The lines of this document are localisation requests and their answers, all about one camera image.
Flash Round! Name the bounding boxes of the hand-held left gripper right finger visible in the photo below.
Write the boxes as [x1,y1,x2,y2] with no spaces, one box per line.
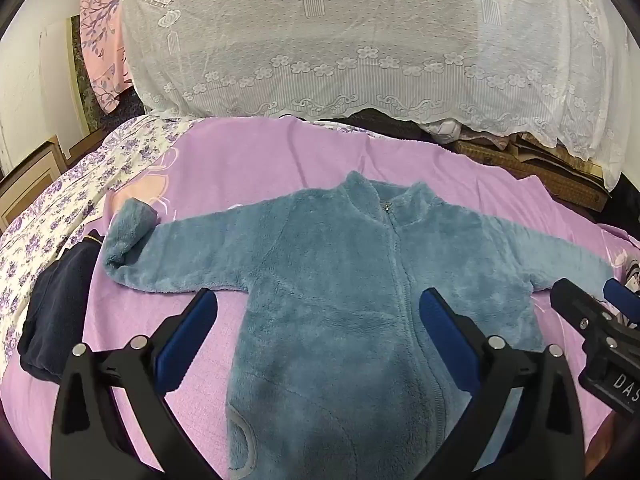
[419,287,586,480]

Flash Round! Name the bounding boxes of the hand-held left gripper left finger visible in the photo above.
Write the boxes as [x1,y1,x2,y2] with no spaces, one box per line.
[50,289,221,480]

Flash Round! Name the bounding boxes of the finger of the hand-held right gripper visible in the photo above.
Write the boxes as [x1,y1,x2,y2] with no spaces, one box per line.
[616,278,640,328]
[550,278,618,335]

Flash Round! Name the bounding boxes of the blue fleece jacket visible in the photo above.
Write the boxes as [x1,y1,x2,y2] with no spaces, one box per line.
[102,170,618,480]

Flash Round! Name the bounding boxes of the brown woven mat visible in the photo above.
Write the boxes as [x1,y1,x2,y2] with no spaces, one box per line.
[452,132,613,206]

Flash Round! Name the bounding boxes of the navy folded garment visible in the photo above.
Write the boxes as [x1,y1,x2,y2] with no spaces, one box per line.
[17,230,108,386]

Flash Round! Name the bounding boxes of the purple floral bed sheet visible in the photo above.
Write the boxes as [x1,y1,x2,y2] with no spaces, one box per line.
[0,114,196,376]

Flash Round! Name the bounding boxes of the purple blanket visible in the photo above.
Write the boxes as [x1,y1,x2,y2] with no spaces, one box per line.
[0,116,640,480]

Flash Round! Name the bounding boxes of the white cloth bundle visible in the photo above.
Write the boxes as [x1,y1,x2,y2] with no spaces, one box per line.
[425,119,463,143]

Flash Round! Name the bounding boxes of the dark cloth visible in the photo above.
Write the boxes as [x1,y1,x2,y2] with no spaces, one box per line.
[320,107,456,143]

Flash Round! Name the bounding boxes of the wooden furniture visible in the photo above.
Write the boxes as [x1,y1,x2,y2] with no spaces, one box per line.
[0,135,108,233]

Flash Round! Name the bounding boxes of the green patterned panel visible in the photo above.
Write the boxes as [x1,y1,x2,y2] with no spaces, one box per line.
[67,15,97,136]

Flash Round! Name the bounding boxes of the pink floral cloth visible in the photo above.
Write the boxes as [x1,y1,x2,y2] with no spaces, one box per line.
[80,0,133,113]

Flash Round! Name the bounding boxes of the white lace cover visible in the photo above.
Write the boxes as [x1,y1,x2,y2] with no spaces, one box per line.
[120,0,628,191]

